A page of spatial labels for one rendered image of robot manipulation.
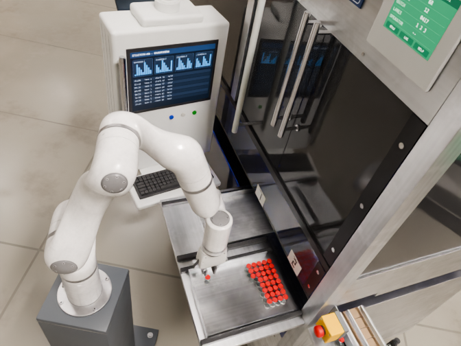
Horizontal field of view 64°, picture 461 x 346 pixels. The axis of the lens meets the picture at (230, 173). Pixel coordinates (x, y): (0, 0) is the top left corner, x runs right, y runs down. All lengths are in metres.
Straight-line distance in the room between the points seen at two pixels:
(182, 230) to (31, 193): 1.63
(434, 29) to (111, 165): 0.70
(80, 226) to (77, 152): 2.21
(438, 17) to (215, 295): 1.14
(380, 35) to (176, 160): 0.55
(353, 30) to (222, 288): 1.01
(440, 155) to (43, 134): 3.09
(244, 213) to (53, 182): 1.75
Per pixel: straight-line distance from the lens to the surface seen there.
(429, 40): 0.86
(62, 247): 1.12
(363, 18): 1.02
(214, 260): 1.31
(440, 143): 0.86
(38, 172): 3.16
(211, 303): 1.47
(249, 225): 1.68
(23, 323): 2.50
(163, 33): 1.55
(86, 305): 1.49
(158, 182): 1.86
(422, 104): 0.88
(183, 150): 0.88
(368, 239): 1.07
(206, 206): 1.02
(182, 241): 1.59
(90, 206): 1.01
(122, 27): 1.52
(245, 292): 1.51
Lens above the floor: 2.21
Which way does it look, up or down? 45 degrees down
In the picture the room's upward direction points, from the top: 13 degrees clockwise
